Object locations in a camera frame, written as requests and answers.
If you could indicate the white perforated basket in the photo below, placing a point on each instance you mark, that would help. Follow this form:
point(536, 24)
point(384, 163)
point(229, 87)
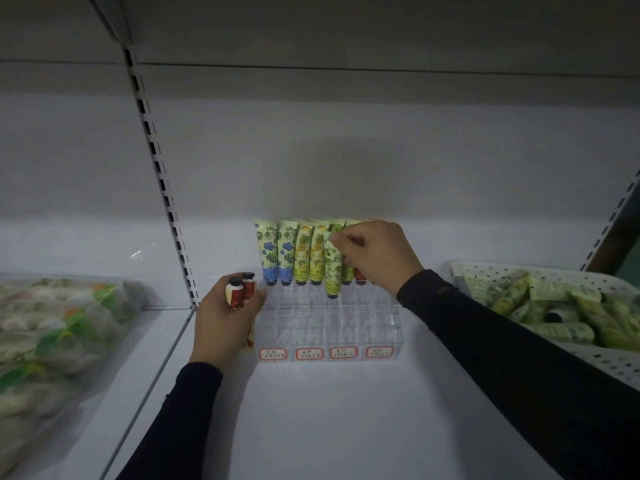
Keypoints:
point(615, 362)

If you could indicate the tube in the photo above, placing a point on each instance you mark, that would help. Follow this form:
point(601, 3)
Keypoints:
point(334, 274)

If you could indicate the row of cream tubes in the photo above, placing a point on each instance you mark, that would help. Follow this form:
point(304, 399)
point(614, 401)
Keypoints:
point(266, 249)

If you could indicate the clear bag of green sweets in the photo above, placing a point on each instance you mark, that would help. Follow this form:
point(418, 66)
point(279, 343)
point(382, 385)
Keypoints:
point(50, 334)

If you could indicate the person's left hand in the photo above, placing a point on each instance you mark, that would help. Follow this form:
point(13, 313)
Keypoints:
point(220, 329)

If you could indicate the person's right forearm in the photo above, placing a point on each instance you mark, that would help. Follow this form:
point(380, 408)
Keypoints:
point(500, 354)

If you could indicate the white store shelf unit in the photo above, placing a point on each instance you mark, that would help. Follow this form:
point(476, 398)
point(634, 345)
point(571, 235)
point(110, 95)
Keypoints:
point(350, 144)

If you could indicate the clear acrylic display rack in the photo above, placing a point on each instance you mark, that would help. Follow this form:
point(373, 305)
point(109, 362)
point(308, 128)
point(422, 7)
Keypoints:
point(320, 329)

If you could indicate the person's right hand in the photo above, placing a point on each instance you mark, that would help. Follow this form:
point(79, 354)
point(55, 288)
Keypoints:
point(385, 254)

